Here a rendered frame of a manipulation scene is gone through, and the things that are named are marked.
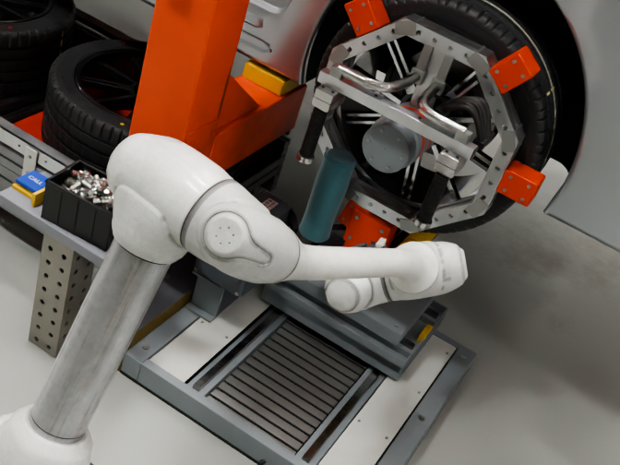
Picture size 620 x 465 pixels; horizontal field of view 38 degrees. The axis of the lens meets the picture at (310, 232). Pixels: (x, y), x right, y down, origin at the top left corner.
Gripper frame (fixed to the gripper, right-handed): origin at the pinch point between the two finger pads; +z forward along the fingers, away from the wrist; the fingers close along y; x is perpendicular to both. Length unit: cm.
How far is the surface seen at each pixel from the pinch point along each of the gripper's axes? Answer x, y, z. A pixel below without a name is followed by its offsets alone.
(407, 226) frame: -0.4, 2.6, 28.4
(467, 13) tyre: 58, 4, 22
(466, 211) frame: 8.6, 16.8, 25.4
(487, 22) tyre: 57, 9, 22
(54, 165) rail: -10, -99, 22
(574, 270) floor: -33, 61, 163
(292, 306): -40, -27, 47
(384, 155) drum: 20.2, -5.8, 9.7
